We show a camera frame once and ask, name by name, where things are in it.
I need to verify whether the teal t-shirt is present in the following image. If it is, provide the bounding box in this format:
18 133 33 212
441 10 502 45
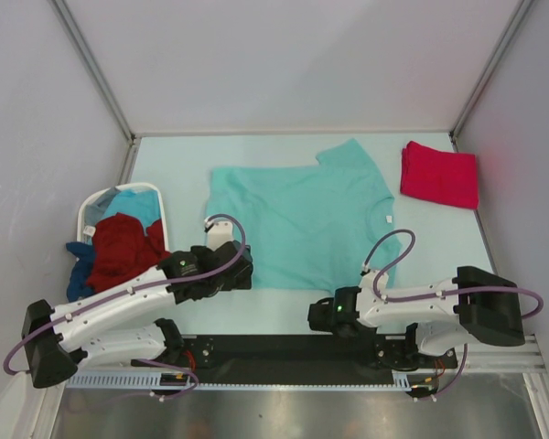
206 140 401 292

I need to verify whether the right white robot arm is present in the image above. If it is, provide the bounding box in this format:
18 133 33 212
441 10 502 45
307 266 525 371

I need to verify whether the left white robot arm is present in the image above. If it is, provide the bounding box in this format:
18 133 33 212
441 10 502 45
22 241 253 389

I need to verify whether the light blue t-shirt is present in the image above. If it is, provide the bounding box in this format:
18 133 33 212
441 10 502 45
102 189 161 229

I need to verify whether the dark red t-shirt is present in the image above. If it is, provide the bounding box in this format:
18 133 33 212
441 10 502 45
86 213 170 293

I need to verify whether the dark blue t-shirt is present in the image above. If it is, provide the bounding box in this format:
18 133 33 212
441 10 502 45
66 241 95 302

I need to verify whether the white laundry basket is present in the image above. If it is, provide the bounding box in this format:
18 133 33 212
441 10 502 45
76 182 169 251

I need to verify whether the folded red t-shirt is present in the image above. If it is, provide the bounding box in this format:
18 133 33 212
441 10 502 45
400 141 479 210

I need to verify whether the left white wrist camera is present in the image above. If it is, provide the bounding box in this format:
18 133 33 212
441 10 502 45
205 219 234 251

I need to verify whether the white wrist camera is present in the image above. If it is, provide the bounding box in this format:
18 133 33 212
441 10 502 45
359 269 389 298
205 219 234 251

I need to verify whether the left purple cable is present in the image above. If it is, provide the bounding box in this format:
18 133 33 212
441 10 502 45
3 213 247 377

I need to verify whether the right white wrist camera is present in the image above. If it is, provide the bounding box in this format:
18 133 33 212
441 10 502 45
359 269 389 298

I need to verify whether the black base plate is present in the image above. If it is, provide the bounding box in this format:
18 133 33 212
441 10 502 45
152 331 458 386

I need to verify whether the aluminium frame rail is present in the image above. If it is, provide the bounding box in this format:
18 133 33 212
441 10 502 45
465 336 545 373

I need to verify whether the light blue cable duct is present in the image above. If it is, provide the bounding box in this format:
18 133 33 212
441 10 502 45
67 370 194 391

